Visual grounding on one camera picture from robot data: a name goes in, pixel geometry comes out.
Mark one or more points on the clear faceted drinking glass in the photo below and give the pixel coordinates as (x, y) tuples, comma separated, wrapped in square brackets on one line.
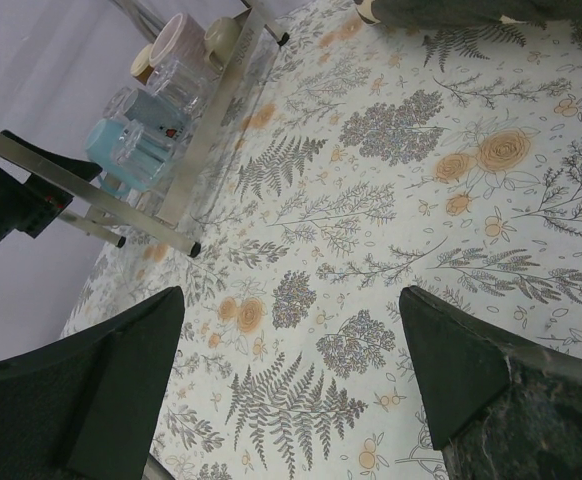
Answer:
[(180, 86)]

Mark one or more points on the black floral plush pillow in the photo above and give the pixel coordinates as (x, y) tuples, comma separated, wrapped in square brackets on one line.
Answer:
[(434, 14)]

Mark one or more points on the light blue ceramic mug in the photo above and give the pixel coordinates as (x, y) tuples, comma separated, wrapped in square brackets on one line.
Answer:
[(98, 147)]

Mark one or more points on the clear glass near rack front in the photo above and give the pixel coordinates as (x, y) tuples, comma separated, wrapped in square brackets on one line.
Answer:
[(143, 155)]

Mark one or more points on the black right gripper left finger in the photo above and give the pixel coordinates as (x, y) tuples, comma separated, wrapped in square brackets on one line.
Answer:
[(87, 406)]

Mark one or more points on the olive green ceramic mug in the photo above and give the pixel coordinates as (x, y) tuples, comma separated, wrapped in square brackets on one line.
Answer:
[(219, 41)]

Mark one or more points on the blue textured square mug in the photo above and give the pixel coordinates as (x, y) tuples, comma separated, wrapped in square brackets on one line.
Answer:
[(155, 113)]

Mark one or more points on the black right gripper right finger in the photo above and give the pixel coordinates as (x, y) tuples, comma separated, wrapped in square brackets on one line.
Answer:
[(498, 406)]

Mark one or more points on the pink ribbed ceramic mug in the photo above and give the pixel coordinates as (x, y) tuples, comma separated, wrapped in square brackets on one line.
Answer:
[(183, 39)]

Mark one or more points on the floral patterned table mat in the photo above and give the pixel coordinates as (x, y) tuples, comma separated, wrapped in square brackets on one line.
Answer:
[(363, 160)]

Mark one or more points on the clear glass tumbler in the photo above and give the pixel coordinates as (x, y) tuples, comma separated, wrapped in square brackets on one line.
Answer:
[(116, 108)]

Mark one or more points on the steel two-tier dish rack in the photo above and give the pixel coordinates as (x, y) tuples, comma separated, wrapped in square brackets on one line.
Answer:
[(105, 210)]

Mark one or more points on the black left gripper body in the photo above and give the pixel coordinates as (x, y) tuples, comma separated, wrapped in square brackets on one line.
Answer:
[(29, 206)]

